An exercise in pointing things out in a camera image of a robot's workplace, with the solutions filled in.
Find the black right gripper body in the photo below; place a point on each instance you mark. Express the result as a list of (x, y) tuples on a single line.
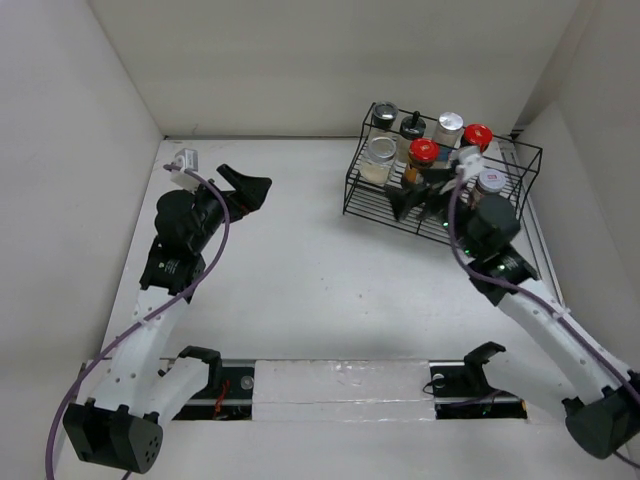
[(440, 203)]

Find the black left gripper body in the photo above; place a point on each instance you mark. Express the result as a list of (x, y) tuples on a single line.
[(209, 207)]

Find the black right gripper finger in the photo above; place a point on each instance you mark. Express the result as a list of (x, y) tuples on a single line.
[(402, 201), (438, 179)]

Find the small red-cap brown bottle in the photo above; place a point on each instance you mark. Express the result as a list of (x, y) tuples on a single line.
[(422, 154)]

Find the silver-lid white powder jar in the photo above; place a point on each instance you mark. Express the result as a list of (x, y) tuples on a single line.
[(378, 160)]

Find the silver-lid blue-label jar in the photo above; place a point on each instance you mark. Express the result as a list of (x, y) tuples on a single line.
[(447, 131)]

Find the grey-lid reddish sauce jar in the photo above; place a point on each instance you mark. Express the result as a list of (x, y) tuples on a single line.
[(488, 182)]

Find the red-lid brown sauce bottle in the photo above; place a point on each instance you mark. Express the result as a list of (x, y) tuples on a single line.
[(477, 135)]

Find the black-pump-lid spice jar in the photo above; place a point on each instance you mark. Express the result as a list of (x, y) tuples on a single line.
[(412, 127)]

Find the grey-lid dark sauce jar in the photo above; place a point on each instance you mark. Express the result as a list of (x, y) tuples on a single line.
[(454, 162)]

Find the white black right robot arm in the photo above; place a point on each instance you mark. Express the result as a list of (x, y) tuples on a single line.
[(597, 395)]

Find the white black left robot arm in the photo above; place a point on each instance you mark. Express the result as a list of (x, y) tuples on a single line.
[(121, 423)]

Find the glass-lid spice jar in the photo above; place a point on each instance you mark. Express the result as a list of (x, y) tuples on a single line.
[(383, 117)]

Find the black wire shelf rack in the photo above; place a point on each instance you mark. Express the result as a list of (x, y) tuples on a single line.
[(519, 162)]

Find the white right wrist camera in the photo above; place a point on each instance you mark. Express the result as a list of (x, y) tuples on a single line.
[(472, 161)]

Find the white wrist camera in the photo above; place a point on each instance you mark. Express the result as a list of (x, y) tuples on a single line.
[(184, 160), (472, 161)]

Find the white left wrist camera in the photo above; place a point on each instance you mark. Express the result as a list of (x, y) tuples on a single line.
[(184, 160)]

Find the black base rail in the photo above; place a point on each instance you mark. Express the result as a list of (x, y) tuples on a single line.
[(349, 391)]

